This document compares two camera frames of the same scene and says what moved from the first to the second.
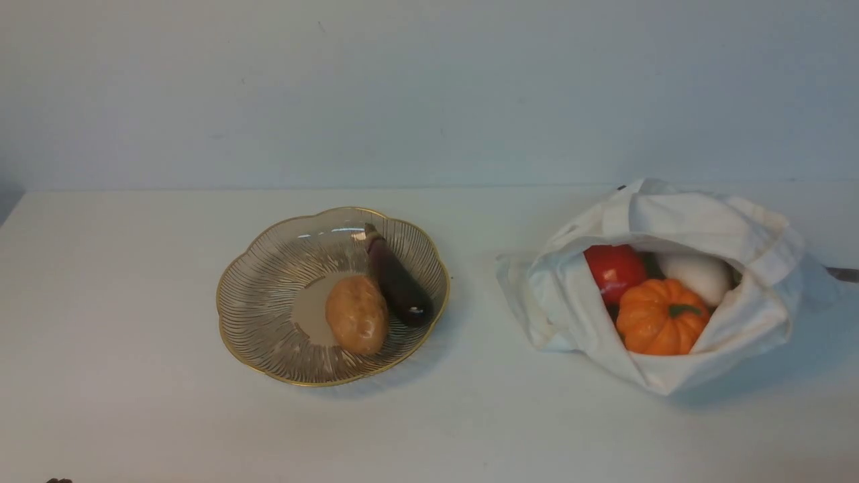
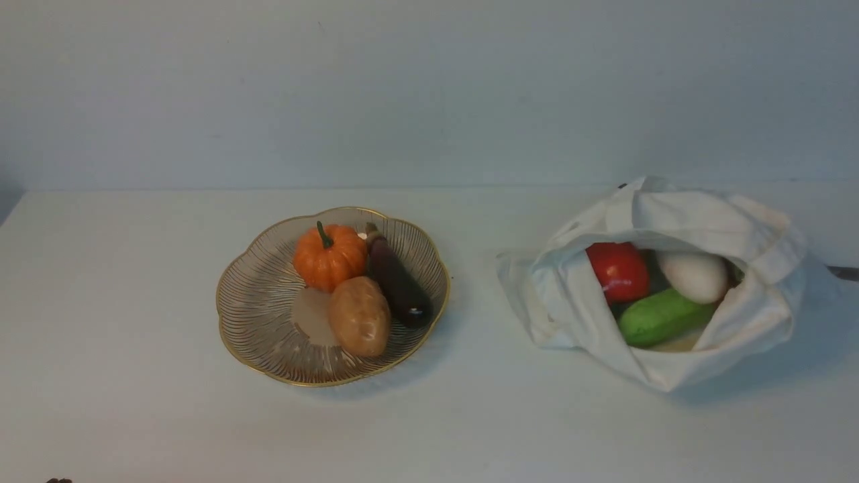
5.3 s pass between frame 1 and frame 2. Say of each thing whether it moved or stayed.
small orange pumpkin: moved
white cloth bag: stayed
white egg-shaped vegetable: stayed
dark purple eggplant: stayed
